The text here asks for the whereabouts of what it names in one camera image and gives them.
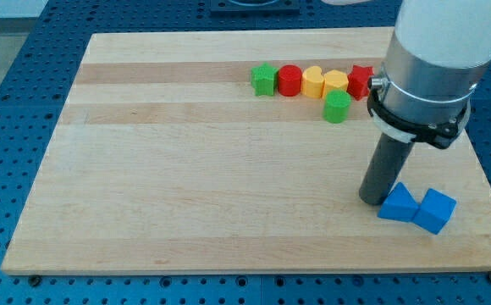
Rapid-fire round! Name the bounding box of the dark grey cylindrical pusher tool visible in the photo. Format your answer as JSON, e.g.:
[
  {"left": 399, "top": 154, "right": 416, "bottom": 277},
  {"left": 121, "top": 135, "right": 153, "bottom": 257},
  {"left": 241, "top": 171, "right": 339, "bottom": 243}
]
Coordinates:
[{"left": 359, "top": 134, "right": 414, "bottom": 205}]

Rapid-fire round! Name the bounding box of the blue cube block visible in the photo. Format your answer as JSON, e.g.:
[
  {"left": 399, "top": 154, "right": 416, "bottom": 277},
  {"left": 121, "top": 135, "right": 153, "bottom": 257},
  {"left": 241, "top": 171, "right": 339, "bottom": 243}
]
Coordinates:
[{"left": 411, "top": 188, "right": 457, "bottom": 235}]

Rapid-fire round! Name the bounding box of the green cylinder block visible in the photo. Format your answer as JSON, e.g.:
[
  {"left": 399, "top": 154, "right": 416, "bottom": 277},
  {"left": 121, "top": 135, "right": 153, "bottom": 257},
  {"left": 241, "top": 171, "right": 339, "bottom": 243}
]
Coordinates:
[{"left": 323, "top": 90, "right": 351, "bottom": 124}]

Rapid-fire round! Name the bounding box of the blue triangle block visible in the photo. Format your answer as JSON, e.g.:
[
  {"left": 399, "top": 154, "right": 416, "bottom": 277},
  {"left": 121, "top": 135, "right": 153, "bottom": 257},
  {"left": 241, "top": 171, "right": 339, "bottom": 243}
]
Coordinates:
[{"left": 378, "top": 182, "right": 419, "bottom": 222}]

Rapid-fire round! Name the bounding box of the yellow heart block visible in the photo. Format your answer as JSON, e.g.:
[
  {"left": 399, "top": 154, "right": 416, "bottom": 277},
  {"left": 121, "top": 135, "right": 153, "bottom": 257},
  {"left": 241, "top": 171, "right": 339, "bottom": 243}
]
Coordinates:
[{"left": 301, "top": 66, "right": 324, "bottom": 98}]

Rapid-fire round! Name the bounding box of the yellow hexagon block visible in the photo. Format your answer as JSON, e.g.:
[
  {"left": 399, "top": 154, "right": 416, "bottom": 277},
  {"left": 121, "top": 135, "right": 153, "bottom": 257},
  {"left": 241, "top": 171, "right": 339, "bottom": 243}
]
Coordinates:
[{"left": 322, "top": 69, "right": 349, "bottom": 98}]

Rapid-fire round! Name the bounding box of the red cylinder block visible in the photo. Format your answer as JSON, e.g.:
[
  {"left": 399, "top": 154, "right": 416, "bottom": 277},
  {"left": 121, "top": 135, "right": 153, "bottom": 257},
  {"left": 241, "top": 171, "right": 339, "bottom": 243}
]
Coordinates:
[{"left": 278, "top": 64, "right": 302, "bottom": 97}]

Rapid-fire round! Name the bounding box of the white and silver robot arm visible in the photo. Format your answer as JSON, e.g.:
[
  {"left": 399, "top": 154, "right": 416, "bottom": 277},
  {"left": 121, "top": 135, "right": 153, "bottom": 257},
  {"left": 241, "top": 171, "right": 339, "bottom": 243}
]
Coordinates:
[{"left": 367, "top": 0, "right": 491, "bottom": 149}]

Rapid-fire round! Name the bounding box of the red star block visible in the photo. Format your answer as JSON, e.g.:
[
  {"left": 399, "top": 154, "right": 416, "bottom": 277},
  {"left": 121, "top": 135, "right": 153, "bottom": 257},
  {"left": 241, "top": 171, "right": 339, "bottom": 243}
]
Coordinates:
[{"left": 347, "top": 65, "right": 374, "bottom": 100}]

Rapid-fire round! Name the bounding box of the green star block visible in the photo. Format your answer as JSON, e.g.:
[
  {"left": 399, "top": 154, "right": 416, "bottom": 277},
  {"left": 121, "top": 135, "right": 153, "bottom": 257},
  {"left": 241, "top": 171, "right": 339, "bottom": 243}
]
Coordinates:
[{"left": 251, "top": 63, "right": 279, "bottom": 96}]

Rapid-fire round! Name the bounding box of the wooden board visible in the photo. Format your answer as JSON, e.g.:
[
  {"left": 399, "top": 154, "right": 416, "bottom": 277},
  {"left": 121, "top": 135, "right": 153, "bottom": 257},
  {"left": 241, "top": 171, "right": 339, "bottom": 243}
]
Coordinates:
[{"left": 1, "top": 27, "right": 491, "bottom": 275}]

